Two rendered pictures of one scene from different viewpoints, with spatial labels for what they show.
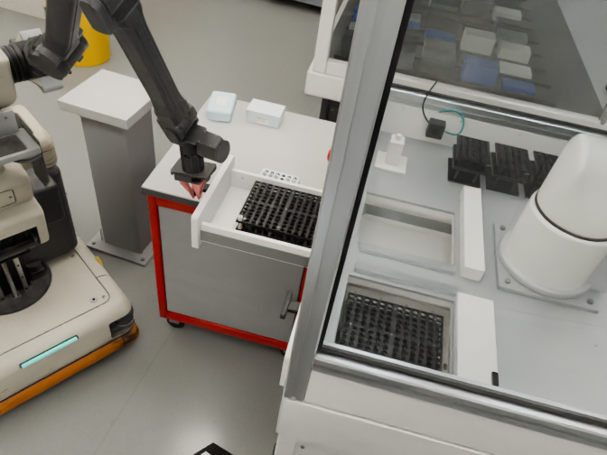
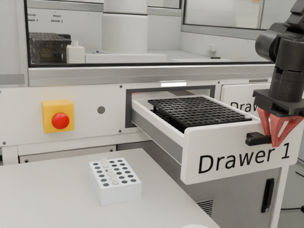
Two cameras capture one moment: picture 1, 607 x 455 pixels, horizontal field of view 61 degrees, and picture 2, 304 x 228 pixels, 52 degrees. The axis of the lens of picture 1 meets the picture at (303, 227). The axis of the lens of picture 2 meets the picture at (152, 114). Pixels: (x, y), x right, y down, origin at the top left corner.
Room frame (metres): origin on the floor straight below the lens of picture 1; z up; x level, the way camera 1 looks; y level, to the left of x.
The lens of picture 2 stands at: (1.53, 0.66, 1.12)
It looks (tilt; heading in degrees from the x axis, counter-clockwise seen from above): 17 degrees down; 239
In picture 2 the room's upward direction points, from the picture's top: 3 degrees clockwise
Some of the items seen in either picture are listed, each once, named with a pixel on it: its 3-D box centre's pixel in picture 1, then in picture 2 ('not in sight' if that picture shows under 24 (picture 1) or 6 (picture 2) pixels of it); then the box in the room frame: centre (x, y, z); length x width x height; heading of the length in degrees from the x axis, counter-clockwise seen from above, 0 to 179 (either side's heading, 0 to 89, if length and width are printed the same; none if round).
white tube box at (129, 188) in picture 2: (277, 184); (113, 179); (1.29, 0.10, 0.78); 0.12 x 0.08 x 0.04; 82
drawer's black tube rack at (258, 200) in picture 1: (284, 218); (194, 120); (1.04, 0.05, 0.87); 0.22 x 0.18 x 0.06; 84
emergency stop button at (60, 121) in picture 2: not in sight; (60, 120); (1.36, -0.05, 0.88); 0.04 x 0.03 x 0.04; 174
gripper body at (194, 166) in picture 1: (192, 161); (286, 87); (1.03, 0.30, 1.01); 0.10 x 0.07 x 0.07; 83
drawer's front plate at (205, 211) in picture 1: (214, 199); (246, 148); (1.06, 0.25, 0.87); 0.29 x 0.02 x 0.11; 174
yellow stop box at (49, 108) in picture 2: not in sight; (58, 116); (1.35, -0.08, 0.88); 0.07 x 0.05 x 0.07; 174
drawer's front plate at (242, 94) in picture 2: (301, 318); (257, 100); (0.71, -0.03, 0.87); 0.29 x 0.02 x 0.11; 174
